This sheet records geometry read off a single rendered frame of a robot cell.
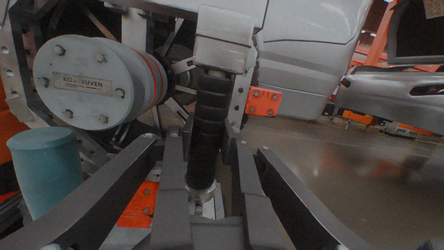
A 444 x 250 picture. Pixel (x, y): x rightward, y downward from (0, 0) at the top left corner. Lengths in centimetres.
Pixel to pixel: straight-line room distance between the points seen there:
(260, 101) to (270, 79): 46
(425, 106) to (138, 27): 250
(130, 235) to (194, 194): 66
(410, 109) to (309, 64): 175
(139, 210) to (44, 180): 25
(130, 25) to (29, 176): 33
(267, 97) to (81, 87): 36
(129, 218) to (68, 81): 43
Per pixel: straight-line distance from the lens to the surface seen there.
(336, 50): 104
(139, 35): 40
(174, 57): 90
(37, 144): 39
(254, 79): 47
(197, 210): 97
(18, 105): 56
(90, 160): 52
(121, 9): 40
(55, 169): 41
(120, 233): 85
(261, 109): 40
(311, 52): 95
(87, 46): 27
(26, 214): 85
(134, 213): 58
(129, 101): 25
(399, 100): 257
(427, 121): 254
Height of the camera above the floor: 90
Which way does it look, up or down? 18 degrees down
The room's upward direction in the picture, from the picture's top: 11 degrees clockwise
